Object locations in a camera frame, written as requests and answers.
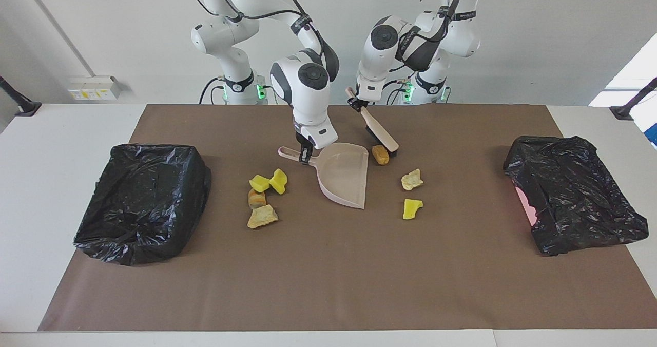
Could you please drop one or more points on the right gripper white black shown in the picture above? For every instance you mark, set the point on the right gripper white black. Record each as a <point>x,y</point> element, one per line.
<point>318,134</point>

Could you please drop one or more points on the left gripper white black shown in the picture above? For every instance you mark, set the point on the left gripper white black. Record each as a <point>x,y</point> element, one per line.
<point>368,90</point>

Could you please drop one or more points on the beige hand brush black bristles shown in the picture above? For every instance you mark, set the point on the beige hand brush black bristles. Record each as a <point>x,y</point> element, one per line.
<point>380,131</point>

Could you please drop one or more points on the yellow green scouring sponge piece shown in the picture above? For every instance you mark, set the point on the yellow green scouring sponge piece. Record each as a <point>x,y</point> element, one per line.
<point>260,184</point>
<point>278,181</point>
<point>410,209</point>

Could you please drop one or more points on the beige plastic dustpan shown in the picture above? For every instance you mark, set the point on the beige plastic dustpan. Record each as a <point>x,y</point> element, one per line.
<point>344,177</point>

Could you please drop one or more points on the brown toy bread roll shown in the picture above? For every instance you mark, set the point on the brown toy bread roll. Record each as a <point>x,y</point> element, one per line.
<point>380,155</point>

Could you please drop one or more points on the toy croissant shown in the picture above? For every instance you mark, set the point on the toy croissant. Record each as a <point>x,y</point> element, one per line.
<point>412,180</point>
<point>256,199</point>

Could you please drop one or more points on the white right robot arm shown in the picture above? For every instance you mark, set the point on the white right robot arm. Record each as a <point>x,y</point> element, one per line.
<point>226,34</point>

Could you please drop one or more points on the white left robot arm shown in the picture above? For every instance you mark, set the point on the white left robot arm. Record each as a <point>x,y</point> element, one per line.
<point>457,39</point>

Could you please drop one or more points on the black plastic trash bag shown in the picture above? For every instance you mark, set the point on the black plastic trash bag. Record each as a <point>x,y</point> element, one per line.
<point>575,193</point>
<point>143,203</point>

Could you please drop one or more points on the pink plastic bin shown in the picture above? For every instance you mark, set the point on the pink plastic bin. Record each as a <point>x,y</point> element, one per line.
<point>524,203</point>

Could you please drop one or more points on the brown table mat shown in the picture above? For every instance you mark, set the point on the brown table mat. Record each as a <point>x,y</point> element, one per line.
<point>328,306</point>

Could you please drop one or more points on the black clamp stand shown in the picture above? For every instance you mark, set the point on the black clamp stand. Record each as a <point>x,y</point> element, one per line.
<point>25,108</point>
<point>623,112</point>

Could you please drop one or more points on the blue panel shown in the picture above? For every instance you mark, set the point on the blue panel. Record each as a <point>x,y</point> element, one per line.
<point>653,136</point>

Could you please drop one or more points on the white wall socket box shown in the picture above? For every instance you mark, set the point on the white wall socket box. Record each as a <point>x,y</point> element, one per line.
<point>92,88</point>

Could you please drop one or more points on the grey wall conduit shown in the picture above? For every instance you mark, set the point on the grey wall conduit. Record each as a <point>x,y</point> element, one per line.
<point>58,26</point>

